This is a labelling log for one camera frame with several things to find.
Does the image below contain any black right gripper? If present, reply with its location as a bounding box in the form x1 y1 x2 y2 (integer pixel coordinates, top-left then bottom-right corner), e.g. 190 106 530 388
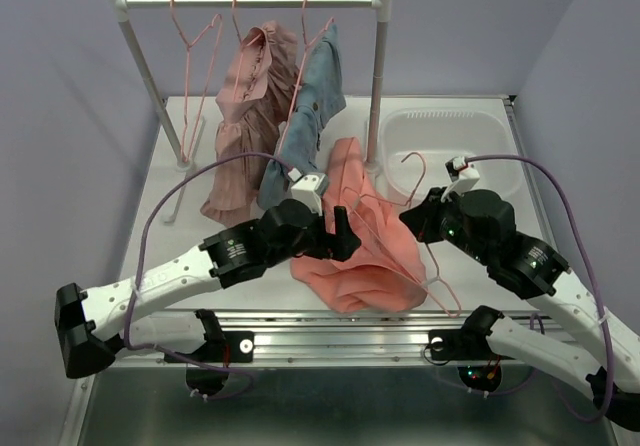
399 185 492 265

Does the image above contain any pink wire hanger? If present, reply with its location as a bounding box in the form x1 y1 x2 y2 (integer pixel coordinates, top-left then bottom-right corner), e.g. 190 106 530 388
168 0 224 162
343 151 462 318
231 0 245 100
275 0 335 156

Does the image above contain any salmon orange skirt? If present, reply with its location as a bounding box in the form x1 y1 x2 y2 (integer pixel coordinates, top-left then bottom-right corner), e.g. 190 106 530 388
290 137 427 313

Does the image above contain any blue denim skirt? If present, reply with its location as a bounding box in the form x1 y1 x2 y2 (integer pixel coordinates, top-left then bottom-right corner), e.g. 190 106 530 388
257 23 346 210

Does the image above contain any dusty pink ruffled dress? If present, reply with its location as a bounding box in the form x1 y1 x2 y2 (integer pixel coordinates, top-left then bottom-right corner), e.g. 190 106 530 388
201 21 299 227

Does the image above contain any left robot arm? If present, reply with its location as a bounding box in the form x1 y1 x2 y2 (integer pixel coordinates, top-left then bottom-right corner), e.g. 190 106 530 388
54 199 361 379

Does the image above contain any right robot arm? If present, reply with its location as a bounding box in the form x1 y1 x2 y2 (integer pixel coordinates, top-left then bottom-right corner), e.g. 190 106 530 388
400 188 639 432

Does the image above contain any white plastic basket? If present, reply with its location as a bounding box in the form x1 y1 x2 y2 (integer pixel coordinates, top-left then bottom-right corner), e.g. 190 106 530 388
380 107 524 207

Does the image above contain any white clothes rack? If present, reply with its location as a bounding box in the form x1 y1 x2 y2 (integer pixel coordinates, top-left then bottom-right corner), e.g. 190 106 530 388
99 0 396 225

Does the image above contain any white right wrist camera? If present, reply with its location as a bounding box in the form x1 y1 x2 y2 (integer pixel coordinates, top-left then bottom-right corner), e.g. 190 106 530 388
441 156 480 202

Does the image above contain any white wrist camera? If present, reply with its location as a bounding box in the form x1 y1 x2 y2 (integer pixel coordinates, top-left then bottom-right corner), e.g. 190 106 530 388
441 156 480 202
288 168 329 216

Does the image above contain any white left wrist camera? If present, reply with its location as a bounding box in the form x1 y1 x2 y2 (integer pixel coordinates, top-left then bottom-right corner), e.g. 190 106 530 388
288 168 329 216

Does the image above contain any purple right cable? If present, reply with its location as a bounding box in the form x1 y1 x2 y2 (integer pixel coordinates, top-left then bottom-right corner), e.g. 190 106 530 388
434 153 616 426

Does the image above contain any purple cable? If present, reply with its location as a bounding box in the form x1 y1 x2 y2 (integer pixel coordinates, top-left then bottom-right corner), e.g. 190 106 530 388
122 151 296 402
434 153 616 426

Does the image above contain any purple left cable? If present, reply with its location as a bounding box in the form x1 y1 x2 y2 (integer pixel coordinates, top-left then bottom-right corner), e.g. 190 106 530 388
122 151 296 402

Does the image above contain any aluminium mounting rail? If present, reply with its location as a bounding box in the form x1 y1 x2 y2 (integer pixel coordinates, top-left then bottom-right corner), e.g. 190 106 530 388
106 310 524 370

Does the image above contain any empty pink wire hanger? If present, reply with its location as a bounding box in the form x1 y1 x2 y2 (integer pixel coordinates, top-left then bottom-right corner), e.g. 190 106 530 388
168 0 224 162

